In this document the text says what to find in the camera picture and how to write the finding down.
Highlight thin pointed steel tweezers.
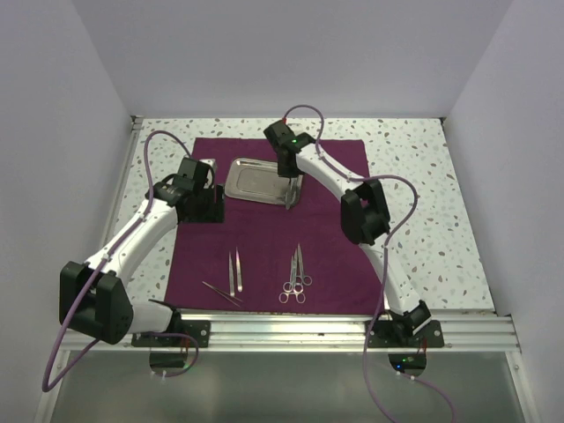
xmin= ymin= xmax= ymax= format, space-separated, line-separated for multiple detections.
xmin=202 ymin=281 xmax=242 ymax=308

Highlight steel needle holder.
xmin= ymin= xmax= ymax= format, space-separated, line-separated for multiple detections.
xmin=290 ymin=265 xmax=306 ymax=304

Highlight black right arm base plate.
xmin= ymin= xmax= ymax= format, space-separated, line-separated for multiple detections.
xmin=365 ymin=309 xmax=445 ymax=349

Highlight steel scalpel handle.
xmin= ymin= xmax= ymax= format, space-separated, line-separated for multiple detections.
xmin=285 ymin=178 xmax=292 ymax=210

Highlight steel surgical scissors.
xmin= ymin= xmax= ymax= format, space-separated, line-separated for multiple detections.
xmin=278 ymin=252 xmax=297 ymax=304

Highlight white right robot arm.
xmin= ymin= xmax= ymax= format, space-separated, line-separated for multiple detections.
xmin=263 ymin=120 xmax=431 ymax=346

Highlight aluminium rail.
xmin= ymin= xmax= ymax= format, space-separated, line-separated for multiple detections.
xmin=55 ymin=310 xmax=521 ymax=353
xmin=89 ymin=115 xmax=145 ymax=256

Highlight purple cloth wrap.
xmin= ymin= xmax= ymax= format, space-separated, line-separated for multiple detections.
xmin=165 ymin=135 xmax=386 ymax=317

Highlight small steel hemostat clamp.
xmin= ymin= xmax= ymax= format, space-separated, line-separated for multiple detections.
xmin=296 ymin=244 xmax=313 ymax=286

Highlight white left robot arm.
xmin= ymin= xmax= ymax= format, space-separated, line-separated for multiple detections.
xmin=59 ymin=157 xmax=225 ymax=346

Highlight ridged steel dressing forceps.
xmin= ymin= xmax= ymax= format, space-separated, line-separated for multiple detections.
xmin=289 ymin=177 xmax=301 ymax=207

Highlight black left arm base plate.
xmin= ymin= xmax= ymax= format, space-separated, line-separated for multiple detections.
xmin=131 ymin=320 xmax=211 ymax=348

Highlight stainless steel instrument tray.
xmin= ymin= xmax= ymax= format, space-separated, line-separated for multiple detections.
xmin=225 ymin=158 xmax=303 ymax=208

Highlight aluminium left side rail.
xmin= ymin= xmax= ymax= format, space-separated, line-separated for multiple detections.
xmin=89 ymin=115 xmax=145 ymax=256

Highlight aluminium front rail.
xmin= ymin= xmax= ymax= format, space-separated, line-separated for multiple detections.
xmin=55 ymin=310 xmax=521 ymax=353

